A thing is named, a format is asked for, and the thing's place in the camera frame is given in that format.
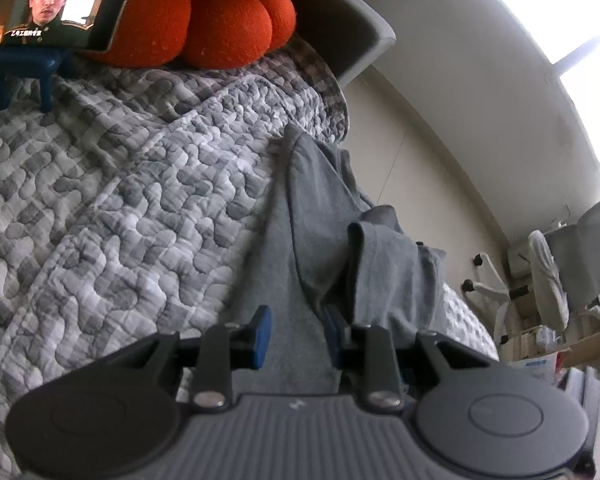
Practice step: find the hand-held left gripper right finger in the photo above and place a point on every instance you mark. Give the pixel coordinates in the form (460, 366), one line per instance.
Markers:
(332, 340)

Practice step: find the white grey office chair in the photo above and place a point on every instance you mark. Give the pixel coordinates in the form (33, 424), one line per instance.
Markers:
(550, 280)

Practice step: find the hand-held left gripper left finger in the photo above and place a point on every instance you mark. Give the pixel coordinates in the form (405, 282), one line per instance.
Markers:
(262, 335)

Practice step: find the cardboard box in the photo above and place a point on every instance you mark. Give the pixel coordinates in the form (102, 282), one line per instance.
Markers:
(580, 350)

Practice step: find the smartphone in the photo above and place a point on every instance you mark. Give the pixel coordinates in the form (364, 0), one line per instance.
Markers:
(55, 5)

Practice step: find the grey shirt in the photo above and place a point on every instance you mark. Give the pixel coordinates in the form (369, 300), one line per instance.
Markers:
(310, 260)

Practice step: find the blue phone stand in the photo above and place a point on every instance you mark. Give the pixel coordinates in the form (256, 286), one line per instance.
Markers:
(25, 70)

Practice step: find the grey sofa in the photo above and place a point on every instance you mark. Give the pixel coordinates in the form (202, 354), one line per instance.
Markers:
(345, 30)

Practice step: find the orange knot cushion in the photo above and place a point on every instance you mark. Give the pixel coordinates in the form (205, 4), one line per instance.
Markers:
(220, 20)

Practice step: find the window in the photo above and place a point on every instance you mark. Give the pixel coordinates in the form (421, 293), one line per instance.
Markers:
(570, 20)

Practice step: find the grey checked quilt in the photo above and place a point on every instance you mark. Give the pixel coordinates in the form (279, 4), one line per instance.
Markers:
(130, 200)

